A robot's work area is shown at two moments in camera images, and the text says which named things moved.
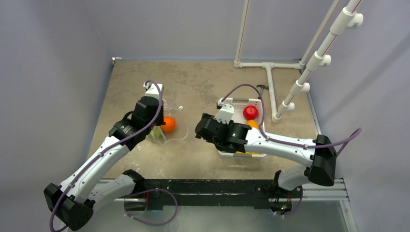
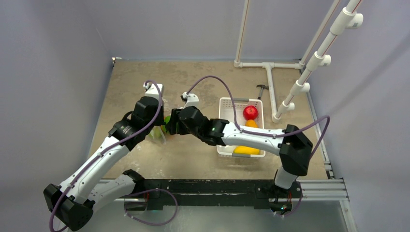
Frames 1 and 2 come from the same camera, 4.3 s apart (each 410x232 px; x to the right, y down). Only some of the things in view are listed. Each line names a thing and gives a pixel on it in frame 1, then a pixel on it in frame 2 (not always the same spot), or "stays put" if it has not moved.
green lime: [155, 133] stays put
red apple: [250, 112] stays put
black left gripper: [161, 122] stays put
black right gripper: [203, 127] → [172, 122]
